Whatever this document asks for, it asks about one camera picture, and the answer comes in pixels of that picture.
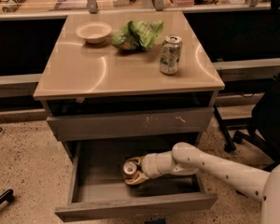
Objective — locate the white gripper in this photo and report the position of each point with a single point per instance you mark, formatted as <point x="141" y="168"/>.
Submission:
<point x="150" y="165"/>

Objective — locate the orange soda can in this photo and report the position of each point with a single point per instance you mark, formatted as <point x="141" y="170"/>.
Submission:
<point x="129" y="169"/>

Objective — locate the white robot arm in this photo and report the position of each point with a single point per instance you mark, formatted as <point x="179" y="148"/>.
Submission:
<point x="186" y="159"/>

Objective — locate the open grey middle drawer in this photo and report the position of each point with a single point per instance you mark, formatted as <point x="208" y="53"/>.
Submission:
<point x="98" y="191"/>

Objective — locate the closed grey top drawer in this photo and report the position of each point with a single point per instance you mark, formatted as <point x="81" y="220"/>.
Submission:
<point x="129" y="124"/>

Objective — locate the grey drawer cabinet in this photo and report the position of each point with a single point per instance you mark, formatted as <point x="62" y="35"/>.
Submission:
<point x="83" y="79"/>

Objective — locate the white green soda can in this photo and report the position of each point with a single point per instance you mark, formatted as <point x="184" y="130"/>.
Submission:
<point x="170" y="54"/>

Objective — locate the black office chair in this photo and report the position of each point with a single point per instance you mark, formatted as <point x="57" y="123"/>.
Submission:
<point x="262" y="129"/>

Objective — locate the green chip bag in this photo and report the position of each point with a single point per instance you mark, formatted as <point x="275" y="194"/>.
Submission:
<point x="137" y="35"/>

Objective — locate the black chair leg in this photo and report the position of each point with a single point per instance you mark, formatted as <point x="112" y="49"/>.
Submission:
<point x="7" y="196"/>

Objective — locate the white paper bowl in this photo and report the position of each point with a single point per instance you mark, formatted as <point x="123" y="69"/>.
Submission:
<point x="94" y="32"/>

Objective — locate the black coiled tool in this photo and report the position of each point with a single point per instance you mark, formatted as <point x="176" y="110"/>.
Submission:
<point x="12" y="5"/>

